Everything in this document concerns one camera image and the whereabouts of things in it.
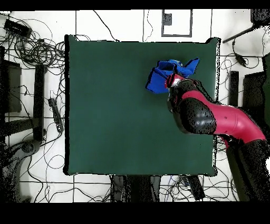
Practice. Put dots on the black power strip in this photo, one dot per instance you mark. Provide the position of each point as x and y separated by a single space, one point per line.
56 115
196 188

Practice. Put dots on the grey square floor frame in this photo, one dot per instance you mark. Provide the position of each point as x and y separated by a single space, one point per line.
176 35

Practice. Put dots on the black tripod stand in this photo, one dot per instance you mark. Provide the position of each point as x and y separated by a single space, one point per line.
260 17

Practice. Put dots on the green cloth of neighbouring table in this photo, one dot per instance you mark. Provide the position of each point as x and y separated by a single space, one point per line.
267 84

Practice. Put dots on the dark stand base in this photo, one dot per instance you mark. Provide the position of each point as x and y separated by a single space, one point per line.
27 146

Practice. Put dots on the black upright bar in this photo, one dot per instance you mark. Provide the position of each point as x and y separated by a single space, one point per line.
233 88
39 101

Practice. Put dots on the black electronics box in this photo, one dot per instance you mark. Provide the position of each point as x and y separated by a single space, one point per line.
18 28

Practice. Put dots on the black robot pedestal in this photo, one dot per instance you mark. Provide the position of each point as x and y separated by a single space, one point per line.
139 188

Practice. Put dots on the dark green table cloth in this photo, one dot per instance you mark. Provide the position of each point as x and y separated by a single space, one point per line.
105 116

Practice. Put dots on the black power adapter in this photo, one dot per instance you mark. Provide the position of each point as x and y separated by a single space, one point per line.
240 59

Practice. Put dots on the blue printed t-shirt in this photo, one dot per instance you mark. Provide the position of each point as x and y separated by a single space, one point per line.
157 83

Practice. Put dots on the dark flat panel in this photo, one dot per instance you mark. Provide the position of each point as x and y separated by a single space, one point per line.
13 88
253 90

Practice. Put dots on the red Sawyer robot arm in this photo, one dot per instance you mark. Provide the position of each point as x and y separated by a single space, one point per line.
232 120

